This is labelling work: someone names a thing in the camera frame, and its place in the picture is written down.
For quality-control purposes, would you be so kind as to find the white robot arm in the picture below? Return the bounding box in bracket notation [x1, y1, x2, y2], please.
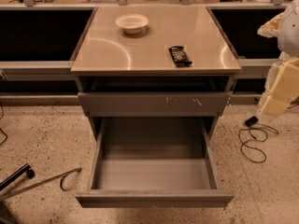
[257, 0, 299, 118]

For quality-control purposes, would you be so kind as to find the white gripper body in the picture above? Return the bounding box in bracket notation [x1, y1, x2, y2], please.
[259, 51, 297, 106]

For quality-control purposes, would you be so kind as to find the grey window rail frame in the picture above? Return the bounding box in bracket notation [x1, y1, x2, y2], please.
[0, 4, 284, 80]

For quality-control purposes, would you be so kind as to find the grey drawer cabinet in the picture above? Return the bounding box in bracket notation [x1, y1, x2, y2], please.
[71, 5, 241, 133]

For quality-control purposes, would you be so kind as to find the white bowl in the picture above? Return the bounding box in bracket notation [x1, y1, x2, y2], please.
[115, 14, 149, 35]

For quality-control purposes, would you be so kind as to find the grey drawer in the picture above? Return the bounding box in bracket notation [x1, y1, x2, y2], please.
[77, 118, 234, 208]
[77, 76, 234, 118]

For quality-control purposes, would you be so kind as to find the black snack packet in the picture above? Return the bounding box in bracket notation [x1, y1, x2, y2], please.
[168, 46, 192, 67]

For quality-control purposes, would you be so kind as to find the metal stand with black wheel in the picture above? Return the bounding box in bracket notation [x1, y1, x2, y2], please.
[0, 162, 82, 224]

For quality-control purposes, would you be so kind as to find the grey top drawer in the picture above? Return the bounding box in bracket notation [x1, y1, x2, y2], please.
[77, 76, 234, 118]

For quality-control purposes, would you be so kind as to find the black cable at left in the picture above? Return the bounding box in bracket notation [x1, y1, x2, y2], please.
[0, 101, 8, 147]

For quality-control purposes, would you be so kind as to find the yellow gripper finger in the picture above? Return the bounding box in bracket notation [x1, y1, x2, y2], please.
[257, 13, 283, 38]
[261, 59, 299, 117]

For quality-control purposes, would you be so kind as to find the black power adapter with cable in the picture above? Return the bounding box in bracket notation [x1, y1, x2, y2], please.
[238, 116, 279, 164]

